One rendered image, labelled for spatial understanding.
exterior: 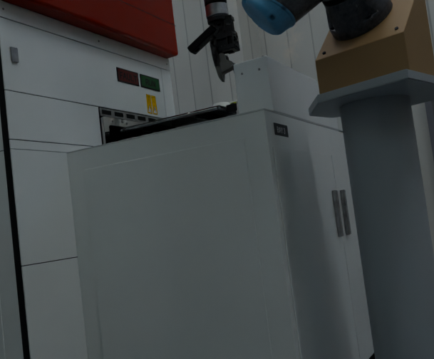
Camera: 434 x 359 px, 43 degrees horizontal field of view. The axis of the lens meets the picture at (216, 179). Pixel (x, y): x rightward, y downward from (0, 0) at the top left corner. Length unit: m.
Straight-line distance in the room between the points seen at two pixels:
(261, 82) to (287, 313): 0.56
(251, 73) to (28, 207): 0.67
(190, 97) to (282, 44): 1.00
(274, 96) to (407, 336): 0.63
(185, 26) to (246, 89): 3.45
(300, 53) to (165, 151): 2.66
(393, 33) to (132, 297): 0.92
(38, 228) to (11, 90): 0.37
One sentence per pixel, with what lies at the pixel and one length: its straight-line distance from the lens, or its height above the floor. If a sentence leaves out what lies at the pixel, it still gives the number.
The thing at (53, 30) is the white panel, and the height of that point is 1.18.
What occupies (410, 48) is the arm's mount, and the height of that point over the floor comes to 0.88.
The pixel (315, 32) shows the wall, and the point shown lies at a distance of 3.97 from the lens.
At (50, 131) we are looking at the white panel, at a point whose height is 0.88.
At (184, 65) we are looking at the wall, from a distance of 4.79.
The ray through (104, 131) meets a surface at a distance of 1.79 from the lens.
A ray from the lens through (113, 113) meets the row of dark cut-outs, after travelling 1.86.
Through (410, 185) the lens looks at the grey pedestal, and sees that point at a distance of 1.29.
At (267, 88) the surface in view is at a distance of 1.39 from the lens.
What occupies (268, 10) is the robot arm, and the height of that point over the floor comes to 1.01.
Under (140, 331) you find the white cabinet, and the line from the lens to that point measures 1.54.
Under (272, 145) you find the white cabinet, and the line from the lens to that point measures 1.33.
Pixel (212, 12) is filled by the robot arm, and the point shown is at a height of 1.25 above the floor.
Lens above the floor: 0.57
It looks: 4 degrees up
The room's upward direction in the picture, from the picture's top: 7 degrees counter-clockwise
